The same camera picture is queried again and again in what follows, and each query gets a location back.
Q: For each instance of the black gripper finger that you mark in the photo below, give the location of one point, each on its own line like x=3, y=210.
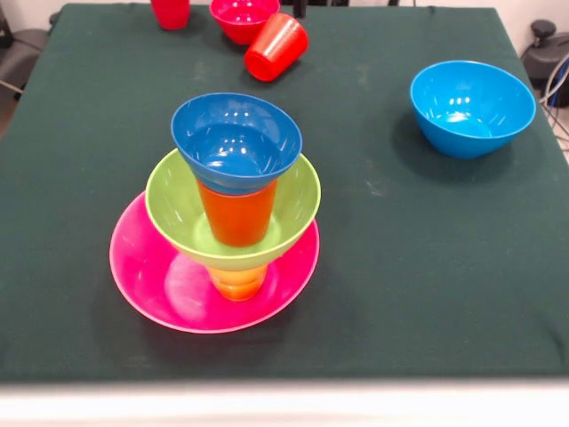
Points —
x=300, y=6

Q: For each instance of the red cup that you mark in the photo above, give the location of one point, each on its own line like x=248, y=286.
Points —
x=171, y=13
x=275, y=49

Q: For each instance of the small dark blue bowl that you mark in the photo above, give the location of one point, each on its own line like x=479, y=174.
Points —
x=235, y=133

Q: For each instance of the light blue bowl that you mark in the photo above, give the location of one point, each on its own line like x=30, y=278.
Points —
x=471, y=111

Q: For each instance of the orange cup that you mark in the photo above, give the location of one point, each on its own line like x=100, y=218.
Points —
x=235, y=218

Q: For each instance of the green bowl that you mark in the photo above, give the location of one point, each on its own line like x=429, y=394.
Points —
x=173, y=209

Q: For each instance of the yellow cup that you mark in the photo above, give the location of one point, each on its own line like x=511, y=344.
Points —
x=240, y=284

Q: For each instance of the large pink bowl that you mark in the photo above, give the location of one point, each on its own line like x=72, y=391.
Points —
x=142, y=276

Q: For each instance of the small pink bowl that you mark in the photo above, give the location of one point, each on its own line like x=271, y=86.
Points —
x=242, y=18

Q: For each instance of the black chair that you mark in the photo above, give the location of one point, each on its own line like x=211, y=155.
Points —
x=544, y=49
x=22, y=53

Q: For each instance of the dark green table cloth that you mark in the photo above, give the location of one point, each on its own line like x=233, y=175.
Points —
x=400, y=311

